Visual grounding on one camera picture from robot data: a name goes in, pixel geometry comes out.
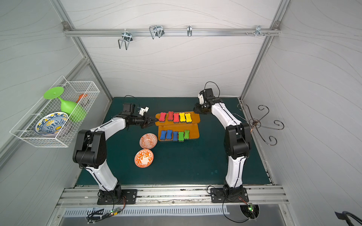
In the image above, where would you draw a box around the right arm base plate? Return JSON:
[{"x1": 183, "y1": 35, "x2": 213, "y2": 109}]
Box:
[{"x1": 207, "y1": 187, "x2": 249, "y2": 203}]

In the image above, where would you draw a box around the orange wooden two-tier shelf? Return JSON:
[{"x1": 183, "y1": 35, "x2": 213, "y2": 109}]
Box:
[{"x1": 156, "y1": 112, "x2": 201, "y2": 142}]

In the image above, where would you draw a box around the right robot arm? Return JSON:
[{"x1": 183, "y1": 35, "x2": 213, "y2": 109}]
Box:
[{"x1": 194, "y1": 94, "x2": 251, "y2": 199}]

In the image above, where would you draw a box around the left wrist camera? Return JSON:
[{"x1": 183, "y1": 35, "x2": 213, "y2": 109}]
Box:
[{"x1": 122, "y1": 103, "x2": 149, "y2": 116}]

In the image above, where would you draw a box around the green eraser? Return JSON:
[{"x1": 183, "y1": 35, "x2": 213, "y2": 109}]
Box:
[
  {"x1": 178, "y1": 131, "x2": 185, "y2": 142},
  {"x1": 184, "y1": 130, "x2": 190, "y2": 140}
]

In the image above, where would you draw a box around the pink eraser leftmost top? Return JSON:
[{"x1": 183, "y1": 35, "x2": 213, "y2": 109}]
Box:
[{"x1": 159, "y1": 112, "x2": 167, "y2": 122}]

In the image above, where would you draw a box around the looped metal hook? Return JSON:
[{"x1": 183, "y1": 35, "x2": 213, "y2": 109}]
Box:
[{"x1": 149, "y1": 25, "x2": 165, "y2": 40}]

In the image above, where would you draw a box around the left base cable bundle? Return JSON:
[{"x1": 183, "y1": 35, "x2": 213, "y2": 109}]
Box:
[{"x1": 85, "y1": 194, "x2": 126, "y2": 224}]

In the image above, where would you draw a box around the aluminium crossbar rail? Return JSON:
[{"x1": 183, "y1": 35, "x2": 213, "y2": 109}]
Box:
[{"x1": 64, "y1": 27, "x2": 281, "y2": 37}]

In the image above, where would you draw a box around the orange floral pattern bowl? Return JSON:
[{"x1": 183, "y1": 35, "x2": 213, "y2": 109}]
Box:
[{"x1": 134, "y1": 149, "x2": 154, "y2": 168}]

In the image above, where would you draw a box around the yellow eraser top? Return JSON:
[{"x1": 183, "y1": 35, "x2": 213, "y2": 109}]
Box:
[
  {"x1": 179, "y1": 113, "x2": 186, "y2": 122},
  {"x1": 185, "y1": 113, "x2": 192, "y2": 123}
]

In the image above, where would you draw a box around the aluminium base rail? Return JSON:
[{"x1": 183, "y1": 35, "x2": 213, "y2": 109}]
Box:
[{"x1": 56, "y1": 185, "x2": 289, "y2": 208}]

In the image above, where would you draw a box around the orange utensil in basket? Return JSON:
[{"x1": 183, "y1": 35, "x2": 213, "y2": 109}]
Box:
[{"x1": 76, "y1": 94, "x2": 88, "y2": 103}]

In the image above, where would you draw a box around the green plastic wine glass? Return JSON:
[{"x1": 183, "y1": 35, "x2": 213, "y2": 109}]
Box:
[{"x1": 43, "y1": 87, "x2": 87, "y2": 122}]

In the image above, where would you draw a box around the blue eraser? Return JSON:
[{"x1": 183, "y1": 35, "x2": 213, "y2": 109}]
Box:
[
  {"x1": 173, "y1": 131, "x2": 179, "y2": 142},
  {"x1": 160, "y1": 131, "x2": 167, "y2": 141},
  {"x1": 166, "y1": 130, "x2": 173, "y2": 140}
]

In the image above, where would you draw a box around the white vent strip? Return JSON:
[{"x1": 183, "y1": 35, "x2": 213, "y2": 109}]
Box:
[{"x1": 63, "y1": 205, "x2": 230, "y2": 218}]

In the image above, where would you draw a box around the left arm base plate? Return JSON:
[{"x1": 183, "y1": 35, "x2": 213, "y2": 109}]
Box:
[{"x1": 97, "y1": 189, "x2": 137, "y2": 205}]

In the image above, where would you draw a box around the metal scroll hook stand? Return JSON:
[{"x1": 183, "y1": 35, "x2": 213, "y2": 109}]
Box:
[{"x1": 233, "y1": 103, "x2": 285, "y2": 147}]

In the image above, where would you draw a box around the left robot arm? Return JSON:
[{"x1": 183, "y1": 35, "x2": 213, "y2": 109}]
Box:
[{"x1": 73, "y1": 114, "x2": 158, "y2": 202}]

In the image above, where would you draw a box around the double prong metal hook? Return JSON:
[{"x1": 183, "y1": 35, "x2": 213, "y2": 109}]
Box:
[{"x1": 118, "y1": 30, "x2": 133, "y2": 50}]

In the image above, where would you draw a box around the right base cable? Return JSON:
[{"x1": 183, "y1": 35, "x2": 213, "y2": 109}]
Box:
[{"x1": 206, "y1": 184, "x2": 260, "y2": 225}]

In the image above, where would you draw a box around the blue yellow ceramic bowl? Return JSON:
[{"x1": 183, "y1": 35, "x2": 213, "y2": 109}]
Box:
[{"x1": 35, "y1": 112, "x2": 69, "y2": 136}]

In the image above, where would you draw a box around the white wire basket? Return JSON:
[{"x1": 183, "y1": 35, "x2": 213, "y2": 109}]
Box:
[{"x1": 10, "y1": 76, "x2": 100, "y2": 148}]

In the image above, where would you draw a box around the orange geometric pattern bowl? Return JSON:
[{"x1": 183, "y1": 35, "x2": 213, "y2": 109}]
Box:
[{"x1": 139, "y1": 133, "x2": 158, "y2": 149}]

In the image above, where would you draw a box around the small metal hook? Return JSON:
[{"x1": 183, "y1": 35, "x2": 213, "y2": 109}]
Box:
[{"x1": 187, "y1": 25, "x2": 192, "y2": 37}]

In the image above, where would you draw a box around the right metal bracket hook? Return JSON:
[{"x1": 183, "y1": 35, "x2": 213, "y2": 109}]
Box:
[{"x1": 245, "y1": 26, "x2": 270, "y2": 37}]

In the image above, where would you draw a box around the red eraser top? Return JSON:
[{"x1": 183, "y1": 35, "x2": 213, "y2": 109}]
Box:
[
  {"x1": 167, "y1": 111, "x2": 174, "y2": 121},
  {"x1": 173, "y1": 113, "x2": 180, "y2": 123}
]

